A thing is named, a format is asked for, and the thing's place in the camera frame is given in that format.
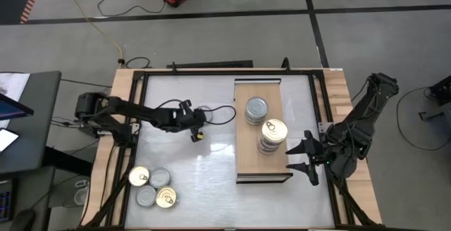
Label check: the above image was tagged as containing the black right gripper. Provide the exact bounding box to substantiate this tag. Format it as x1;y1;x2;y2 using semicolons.
285;130;345;187

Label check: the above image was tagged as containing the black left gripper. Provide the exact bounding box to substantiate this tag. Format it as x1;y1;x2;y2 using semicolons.
168;99;208;144

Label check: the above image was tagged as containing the blue pink salmon can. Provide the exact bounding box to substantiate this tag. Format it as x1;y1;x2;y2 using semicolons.
128;165;151;187
259;118;288;147
257;135;285;152
258;132;286;149

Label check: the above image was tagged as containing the green label tuna can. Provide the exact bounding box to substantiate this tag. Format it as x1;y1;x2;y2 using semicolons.
245;109;268;123
245;113;268;127
245;96;270;121
149;167;172;189
135;185;157;208

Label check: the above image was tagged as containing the salmon can torn label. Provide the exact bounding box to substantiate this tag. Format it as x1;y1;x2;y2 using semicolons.
155;185;178;209

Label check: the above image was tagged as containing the wooden shelf board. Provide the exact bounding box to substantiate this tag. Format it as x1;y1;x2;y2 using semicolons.
235;81;290;175

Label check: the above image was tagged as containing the silver mounting plate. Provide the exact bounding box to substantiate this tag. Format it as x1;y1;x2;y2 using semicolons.
318;120;334;134

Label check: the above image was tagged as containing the black bar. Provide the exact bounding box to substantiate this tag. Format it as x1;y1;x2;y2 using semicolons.
166;60;254;70

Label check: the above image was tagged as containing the grey desk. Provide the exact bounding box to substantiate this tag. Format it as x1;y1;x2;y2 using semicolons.
0;166;57;231
0;70;63;175

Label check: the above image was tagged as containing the black equipment stand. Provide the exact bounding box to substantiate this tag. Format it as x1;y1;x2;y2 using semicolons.
418;75;451;123

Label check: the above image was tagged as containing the white paper sheet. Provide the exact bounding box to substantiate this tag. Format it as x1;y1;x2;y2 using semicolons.
0;72;31;100

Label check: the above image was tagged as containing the black computer mouse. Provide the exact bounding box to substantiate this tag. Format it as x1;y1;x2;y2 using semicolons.
10;208;36;231

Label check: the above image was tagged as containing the black keyboard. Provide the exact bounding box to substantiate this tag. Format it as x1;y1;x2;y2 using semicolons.
0;180;16;224

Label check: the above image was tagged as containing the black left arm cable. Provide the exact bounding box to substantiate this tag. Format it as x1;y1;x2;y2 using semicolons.
154;99;237;126

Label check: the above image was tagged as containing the black table frame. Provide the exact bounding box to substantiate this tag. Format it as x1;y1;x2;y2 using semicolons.
79;57;381;231

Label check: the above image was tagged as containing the black floor cable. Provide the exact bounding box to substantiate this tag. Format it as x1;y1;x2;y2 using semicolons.
395;85;451;152
97;0;166;18
125;56;152;70

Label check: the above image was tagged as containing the yellow cable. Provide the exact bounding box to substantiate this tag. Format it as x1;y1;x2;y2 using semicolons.
56;0;125;61

